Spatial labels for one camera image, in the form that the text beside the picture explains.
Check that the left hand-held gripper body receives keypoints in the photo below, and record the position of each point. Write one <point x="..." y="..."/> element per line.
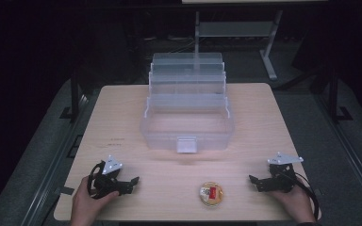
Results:
<point x="107" y="179"/>

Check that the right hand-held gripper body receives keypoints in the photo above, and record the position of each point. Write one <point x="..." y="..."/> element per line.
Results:
<point x="280" y="175"/>

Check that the black metal post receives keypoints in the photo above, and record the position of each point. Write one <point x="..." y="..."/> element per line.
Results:
<point x="74" y="94"/>
<point x="335" y="94"/>

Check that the grey metal stand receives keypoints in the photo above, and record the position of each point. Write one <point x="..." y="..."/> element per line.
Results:
<point x="238" y="37"/>

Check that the person's right hand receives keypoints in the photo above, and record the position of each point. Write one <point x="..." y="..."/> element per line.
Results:
<point x="295" y="201"/>

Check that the round yellow snack packet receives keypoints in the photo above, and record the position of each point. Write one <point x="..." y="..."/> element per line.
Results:
<point x="211" y="193"/>

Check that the person's left hand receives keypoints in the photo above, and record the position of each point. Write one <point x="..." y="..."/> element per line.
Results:
<point x="86" y="204"/>

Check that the clear plastic tiered storage box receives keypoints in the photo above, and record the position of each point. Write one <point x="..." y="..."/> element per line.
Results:
<point x="187" y="106"/>

